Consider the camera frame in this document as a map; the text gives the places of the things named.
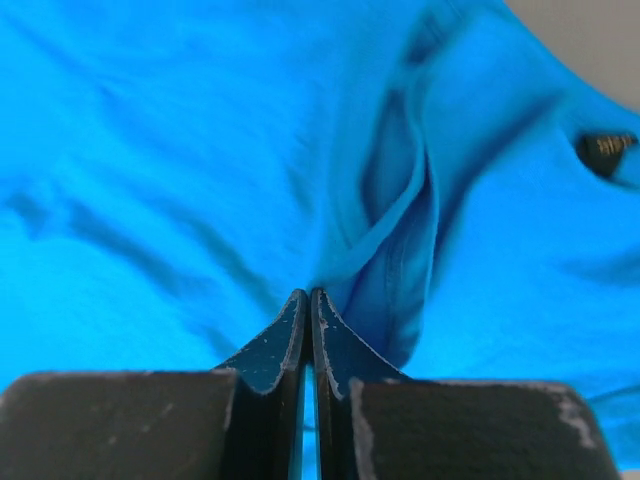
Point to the black size label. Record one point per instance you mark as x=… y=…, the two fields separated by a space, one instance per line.
x=603 y=153

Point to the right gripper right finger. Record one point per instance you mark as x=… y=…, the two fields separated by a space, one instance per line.
x=374 y=422

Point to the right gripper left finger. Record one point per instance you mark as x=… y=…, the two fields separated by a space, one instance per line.
x=240 y=420

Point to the blue t shirt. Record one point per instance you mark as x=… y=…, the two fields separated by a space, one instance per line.
x=172 y=170

